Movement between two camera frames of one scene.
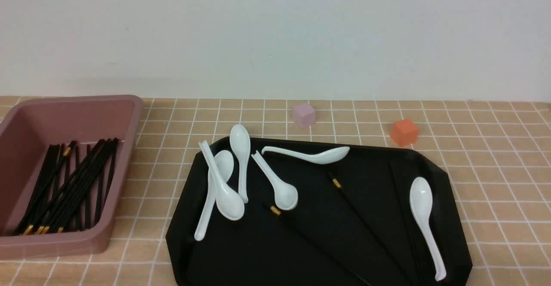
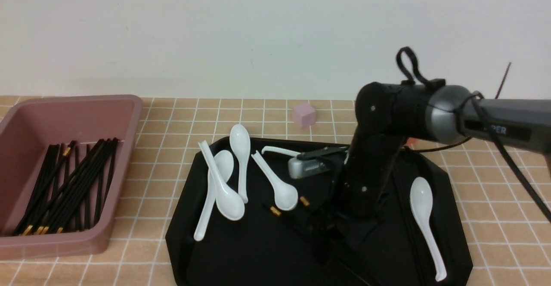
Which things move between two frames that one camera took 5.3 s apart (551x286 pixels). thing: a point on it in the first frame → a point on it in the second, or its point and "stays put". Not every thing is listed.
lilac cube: x=305 y=116 stays put
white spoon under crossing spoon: x=225 y=162 stays put
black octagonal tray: x=256 y=212 stays put
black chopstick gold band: x=336 y=183 → x=307 y=203
